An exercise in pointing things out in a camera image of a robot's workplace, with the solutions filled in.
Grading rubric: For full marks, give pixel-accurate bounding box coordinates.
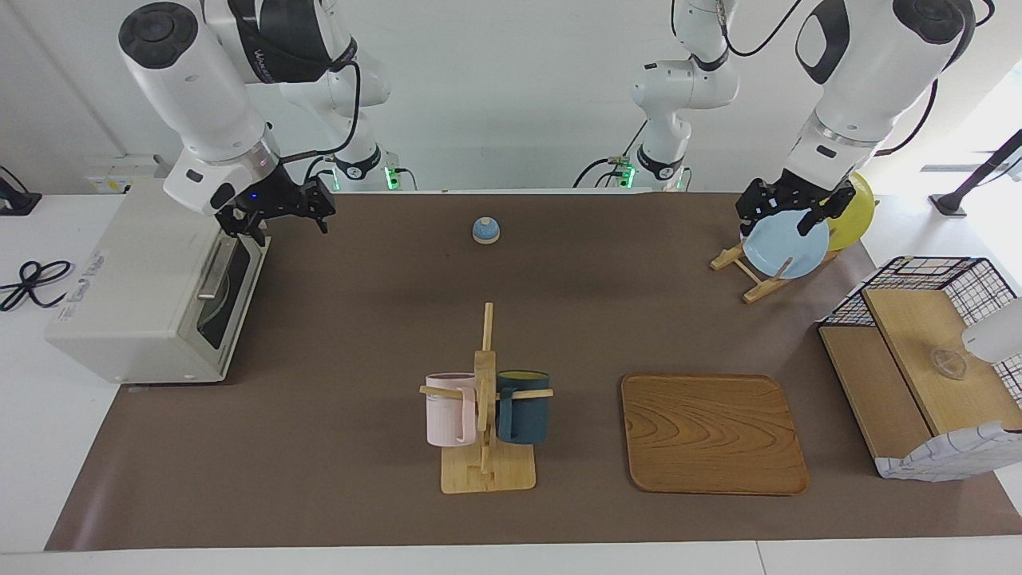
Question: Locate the glass oven door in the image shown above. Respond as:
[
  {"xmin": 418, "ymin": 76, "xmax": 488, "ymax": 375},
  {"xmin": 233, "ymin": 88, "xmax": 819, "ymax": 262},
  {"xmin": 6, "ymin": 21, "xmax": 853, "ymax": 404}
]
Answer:
[{"xmin": 190, "ymin": 224, "xmax": 272, "ymax": 379}]

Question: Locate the white toaster oven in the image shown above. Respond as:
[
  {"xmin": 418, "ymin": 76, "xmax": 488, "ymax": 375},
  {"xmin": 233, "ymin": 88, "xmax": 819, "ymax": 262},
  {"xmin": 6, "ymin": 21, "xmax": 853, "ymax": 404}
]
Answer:
[{"xmin": 44, "ymin": 177, "xmax": 272, "ymax": 384}]

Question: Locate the light blue plate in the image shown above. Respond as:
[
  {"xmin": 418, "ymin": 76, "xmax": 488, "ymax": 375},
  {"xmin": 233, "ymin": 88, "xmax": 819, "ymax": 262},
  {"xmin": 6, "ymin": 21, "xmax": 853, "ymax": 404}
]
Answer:
[{"xmin": 743, "ymin": 209, "xmax": 831, "ymax": 280}]

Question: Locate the yellow plate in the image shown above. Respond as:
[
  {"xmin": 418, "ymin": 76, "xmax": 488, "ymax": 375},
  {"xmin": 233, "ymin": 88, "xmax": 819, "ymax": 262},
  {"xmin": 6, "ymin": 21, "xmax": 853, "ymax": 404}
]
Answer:
[{"xmin": 822, "ymin": 172, "xmax": 877, "ymax": 252}]

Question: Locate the wooden plate rack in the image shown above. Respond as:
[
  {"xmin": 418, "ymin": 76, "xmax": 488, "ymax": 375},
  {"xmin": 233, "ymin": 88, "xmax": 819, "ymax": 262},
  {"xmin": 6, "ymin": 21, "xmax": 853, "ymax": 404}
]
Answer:
[{"xmin": 710, "ymin": 224, "xmax": 843, "ymax": 304}]

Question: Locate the white power box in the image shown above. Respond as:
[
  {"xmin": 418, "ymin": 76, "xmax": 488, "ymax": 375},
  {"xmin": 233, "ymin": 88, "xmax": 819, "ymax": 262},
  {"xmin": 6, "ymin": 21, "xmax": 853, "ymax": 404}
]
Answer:
[{"xmin": 86, "ymin": 156, "xmax": 172, "ymax": 195}]

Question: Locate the wooden stepped shelf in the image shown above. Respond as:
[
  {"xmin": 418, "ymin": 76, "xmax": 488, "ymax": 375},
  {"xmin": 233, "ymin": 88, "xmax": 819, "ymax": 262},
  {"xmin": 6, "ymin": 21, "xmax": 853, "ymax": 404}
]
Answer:
[{"xmin": 820, "ymin": 287, "xmax": 1022, "ymax": 464}]

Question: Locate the black angled stand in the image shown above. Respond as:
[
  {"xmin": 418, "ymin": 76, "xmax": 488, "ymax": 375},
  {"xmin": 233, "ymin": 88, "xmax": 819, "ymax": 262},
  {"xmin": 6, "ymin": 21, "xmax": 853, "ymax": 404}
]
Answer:
[{"xmin": 929, "ymin": 128, "xmax": 1022, "ymax": 218}]

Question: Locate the wooden tray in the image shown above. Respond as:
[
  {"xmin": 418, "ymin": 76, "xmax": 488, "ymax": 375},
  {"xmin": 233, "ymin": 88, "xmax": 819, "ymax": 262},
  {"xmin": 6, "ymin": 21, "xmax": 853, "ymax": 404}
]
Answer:
[{"xmin": 621, "ymin": 373, "xmax": 810, "ymax": 496}]

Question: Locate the white rounded object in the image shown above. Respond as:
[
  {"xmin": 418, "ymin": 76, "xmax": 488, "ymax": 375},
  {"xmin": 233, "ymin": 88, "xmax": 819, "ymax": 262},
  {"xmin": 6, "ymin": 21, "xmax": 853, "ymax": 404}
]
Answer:
[{"xmin": 961, "ymin": 297, "xmax": 1022, "ymax": 364}]

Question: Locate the brown table mat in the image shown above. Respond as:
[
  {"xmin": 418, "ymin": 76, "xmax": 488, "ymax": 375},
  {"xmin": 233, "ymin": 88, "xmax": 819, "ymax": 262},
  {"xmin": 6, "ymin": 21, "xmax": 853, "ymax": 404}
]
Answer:
[{"xmin": 44, "ymin": 192, "xmax": 1022, "ymax": 552}]

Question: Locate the small black stand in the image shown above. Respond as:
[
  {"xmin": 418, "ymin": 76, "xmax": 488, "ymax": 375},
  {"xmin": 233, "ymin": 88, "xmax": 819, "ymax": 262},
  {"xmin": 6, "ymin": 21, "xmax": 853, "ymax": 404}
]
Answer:
[{"xmin": 0, "ymin": 165, "xmax": 42, "ymax": 216}]

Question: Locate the pink mug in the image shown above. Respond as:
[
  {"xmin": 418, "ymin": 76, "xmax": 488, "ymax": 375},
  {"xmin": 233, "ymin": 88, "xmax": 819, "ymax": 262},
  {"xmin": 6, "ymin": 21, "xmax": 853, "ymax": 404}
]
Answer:
[{"xmin": 425, "ymin": 372, "xmax": 478, "ymax": 448}]

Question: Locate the white checked cloth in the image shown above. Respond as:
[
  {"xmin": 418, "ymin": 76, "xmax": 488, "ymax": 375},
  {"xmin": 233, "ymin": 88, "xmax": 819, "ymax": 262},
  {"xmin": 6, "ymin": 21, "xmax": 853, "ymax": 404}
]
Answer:
[{"xmin": 874, "ymin": 421, "xmax": 1022, "ymax": 482}]

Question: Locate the dark blue mug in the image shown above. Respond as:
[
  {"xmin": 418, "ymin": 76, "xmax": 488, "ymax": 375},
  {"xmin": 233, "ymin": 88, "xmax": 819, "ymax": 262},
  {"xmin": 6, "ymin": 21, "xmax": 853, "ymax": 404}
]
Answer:
[{"xmin": 497, "ymin": 369, "xmax": 552, "ymax": 446}]

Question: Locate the wooden mug rack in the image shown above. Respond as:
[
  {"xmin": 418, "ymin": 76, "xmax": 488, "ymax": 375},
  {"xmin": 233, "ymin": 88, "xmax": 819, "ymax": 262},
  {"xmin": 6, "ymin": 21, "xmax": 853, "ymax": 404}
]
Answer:
[{"xmin": 419, "ymin": 302, "xmax": 554, "ymax": 494}]

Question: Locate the black right base cable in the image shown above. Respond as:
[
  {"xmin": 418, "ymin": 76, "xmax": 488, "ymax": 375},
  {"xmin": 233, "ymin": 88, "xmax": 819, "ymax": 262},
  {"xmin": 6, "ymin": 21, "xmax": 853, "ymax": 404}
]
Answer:
[{"xmin": 302, "ymin": 154, "xmax": 335, "ymax": 192}]

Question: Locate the black base cable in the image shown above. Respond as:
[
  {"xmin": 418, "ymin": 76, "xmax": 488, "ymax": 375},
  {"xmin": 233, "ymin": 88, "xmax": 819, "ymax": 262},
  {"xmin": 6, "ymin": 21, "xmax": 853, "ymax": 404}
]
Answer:
[
  {"xmin": 302, "ymin": 154, "xmax": 335, "ymax": 192},
  {"xmin": 573, "ymin": 120, "xmax": 649, "ymax": 190}
]

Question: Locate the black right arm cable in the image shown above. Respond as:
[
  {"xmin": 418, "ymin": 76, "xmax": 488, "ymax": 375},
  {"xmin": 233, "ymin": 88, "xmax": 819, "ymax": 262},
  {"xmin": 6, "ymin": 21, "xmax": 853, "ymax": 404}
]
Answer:
[{"xmin": 279, "ymin": 60, "xmax": 362, "ymax": 165}]

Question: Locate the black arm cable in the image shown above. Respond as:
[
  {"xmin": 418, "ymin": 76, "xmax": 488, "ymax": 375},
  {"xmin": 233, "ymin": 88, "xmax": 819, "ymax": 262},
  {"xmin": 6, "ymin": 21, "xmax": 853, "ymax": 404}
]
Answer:
[
  {"xmin": 279, "ymin": 60, "xmax": 362, "ymax": 165},
  {"xmin": 719, "ymin": 0, "xmax": 807, "ymax": 58}
]

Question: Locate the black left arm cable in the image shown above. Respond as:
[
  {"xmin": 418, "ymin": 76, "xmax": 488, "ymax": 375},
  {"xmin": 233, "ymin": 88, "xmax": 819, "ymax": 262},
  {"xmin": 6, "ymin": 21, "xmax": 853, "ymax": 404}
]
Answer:
[{"xmin": 719, "ymin": 0, "xmax": 807, "ymax": 58}]

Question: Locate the black left base cable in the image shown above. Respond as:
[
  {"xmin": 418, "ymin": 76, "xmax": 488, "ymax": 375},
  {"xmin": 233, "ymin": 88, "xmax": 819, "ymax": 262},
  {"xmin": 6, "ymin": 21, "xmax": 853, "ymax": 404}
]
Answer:
[{"xmin": 573, "ymin": 120, "xmax": 649, "ymax": 190}]

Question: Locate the black wire basket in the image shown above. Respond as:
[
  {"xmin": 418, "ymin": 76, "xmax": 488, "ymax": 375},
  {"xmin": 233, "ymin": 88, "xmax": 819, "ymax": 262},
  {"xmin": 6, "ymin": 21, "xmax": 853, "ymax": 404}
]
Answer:
[{"xmin": 818, "ymin": 256, "xmax": 1022, "ymax": 404}]

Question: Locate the black coiled cable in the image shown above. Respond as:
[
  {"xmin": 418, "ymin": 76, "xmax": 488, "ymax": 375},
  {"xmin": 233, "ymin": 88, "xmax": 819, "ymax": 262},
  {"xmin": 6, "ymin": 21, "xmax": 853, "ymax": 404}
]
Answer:
[{"xmin": 0, "ymin": 260, "xmax": 74, "ymax": 312}]

